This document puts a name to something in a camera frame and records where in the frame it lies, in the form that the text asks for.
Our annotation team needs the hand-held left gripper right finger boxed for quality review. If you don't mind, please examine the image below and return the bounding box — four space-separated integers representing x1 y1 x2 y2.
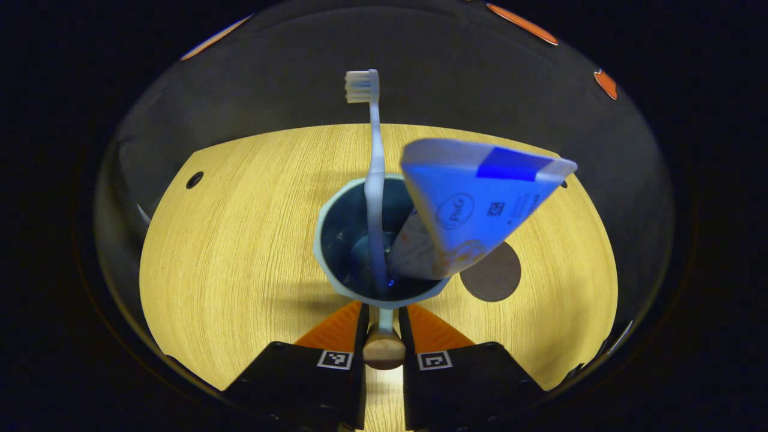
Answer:
398 303 548 431

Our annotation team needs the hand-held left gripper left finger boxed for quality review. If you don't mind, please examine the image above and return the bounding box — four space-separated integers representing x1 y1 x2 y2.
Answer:
222 301 370 431

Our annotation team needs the blue cup with wooden handle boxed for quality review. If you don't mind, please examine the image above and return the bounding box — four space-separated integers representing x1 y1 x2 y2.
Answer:
312 173 452 371

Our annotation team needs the dark brown round coaster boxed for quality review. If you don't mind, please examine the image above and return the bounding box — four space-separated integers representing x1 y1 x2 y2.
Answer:
459 240 523 303

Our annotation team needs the white toothbrush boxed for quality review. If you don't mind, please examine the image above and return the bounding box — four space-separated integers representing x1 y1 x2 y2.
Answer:
344 69 391 295

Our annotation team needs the white toothpaste tube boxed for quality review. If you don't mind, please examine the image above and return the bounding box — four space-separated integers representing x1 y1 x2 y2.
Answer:
386 138 578 281

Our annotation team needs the black backdrop cloth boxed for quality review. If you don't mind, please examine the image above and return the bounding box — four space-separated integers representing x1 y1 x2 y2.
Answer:
93 0 676 337

